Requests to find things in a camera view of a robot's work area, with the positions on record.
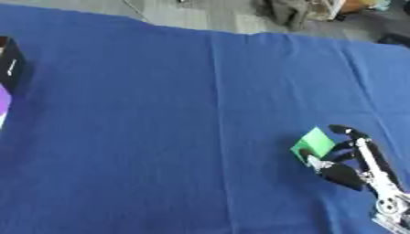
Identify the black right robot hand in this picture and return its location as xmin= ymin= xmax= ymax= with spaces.
xmin=297 ymin=123 xmax=405 ymax=196

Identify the purple object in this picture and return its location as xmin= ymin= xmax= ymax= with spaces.
xmin=0 ymin=84 xmax=13 ymax=117

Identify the green cube block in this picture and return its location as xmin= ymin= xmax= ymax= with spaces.
xmin=289 ymin=126 xmax=339 ymax=167

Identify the grey cloth bag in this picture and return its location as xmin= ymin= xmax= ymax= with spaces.
xmin=251 ymin=0 xmax=322 ymax=31

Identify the black open box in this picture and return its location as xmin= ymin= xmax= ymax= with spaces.
xmin=0 ymin=36 xmax=27 ymax=96

